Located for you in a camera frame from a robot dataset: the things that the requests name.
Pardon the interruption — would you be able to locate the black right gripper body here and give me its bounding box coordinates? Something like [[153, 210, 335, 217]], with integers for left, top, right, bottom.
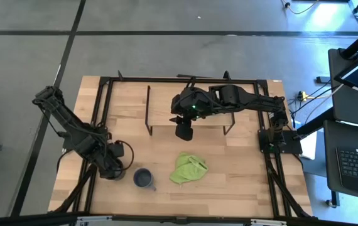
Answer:
[[170, 87, 213, 121]]

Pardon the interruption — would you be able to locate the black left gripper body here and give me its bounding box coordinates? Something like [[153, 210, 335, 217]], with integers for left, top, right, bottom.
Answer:
[[99, 141, 126, 169]]

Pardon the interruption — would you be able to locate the grey mug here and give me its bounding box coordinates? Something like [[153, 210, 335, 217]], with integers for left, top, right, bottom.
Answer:
[[133, 168, 157, 191]]

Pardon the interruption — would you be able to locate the wooden shelf with black legs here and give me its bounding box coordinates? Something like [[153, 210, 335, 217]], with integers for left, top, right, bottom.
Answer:
[[144, 83, 236, 136]]

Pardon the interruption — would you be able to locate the green microfibre cloth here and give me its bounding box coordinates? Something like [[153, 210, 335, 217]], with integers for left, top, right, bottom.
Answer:
[[169, 151, 209, 185]]

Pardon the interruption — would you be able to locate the black overhead rig beam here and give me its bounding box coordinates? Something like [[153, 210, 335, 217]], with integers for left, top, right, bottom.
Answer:
[[0, 212, 358, 226]]

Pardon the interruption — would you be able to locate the white paper sheet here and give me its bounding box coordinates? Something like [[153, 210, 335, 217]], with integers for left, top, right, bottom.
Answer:
[[300, 130, 318, 160]]

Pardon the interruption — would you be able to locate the black side desk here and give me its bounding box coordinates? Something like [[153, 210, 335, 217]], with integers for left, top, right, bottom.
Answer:
[[327, 48, 358, 129]]

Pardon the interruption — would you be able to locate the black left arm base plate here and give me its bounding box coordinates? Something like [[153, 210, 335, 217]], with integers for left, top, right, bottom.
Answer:
[[62, 131, 83, 151]]

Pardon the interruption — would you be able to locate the black aluminium table frame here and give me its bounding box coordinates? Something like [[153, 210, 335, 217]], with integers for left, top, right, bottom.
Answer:
[[48, 70, 313, 220]]

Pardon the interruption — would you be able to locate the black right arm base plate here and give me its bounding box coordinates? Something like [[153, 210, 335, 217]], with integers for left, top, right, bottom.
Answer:
[[258, 129, 303, 154]]

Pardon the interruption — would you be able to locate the yellow floor cable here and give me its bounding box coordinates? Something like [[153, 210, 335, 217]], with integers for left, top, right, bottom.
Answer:
[[279, 0, 320, 16]]

